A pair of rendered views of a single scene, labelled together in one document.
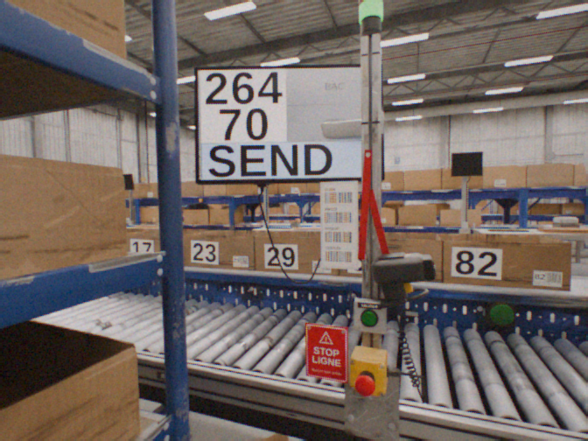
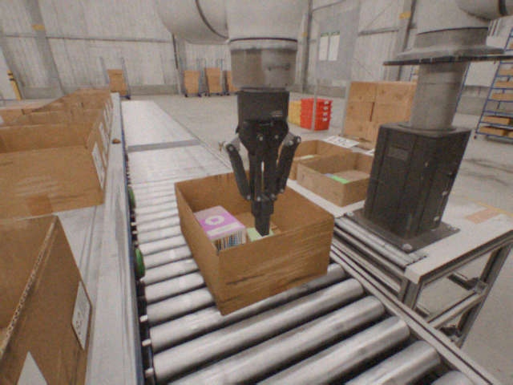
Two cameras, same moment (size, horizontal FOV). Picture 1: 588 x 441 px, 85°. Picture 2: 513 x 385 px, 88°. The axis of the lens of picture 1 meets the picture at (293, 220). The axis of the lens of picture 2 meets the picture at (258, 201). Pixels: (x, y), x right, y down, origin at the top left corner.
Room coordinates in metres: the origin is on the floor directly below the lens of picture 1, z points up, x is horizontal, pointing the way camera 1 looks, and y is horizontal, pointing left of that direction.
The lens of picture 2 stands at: (1.10, -0.51, 1.22)
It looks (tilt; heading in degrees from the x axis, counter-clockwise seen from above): 26 degrees down; 224
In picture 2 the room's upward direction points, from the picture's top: straight up
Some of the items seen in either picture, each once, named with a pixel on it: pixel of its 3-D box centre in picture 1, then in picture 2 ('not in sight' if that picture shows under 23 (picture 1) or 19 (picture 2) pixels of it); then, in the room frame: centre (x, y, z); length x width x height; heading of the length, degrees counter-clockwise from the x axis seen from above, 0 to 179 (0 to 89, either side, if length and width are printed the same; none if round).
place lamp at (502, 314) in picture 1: (501, 315); not in sight; (1.07, -0.70, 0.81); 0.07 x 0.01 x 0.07; 70
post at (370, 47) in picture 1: (371, 241); not in sight; (0.72, -0.17, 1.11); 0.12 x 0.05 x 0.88; 70
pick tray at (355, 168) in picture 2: not in sight; (349, 175); (0.01, -1.00, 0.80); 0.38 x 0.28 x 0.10; 164
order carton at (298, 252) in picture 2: not in sight; (244, 224); (0.66, -0.98, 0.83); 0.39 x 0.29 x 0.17; 72
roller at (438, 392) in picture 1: (434, 361); not in sight; (0.92, -0.41, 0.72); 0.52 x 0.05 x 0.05; 160
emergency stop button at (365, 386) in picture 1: (366, 382); not in sight; (0.62, -0.14, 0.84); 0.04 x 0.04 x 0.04; 70
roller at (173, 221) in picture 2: not in sight; (207, 216); (0.60, -1.26, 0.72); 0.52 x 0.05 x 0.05; 160
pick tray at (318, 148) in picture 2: not in sight; (306, 157); (-0.08, -1.30, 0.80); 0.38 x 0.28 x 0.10; 163
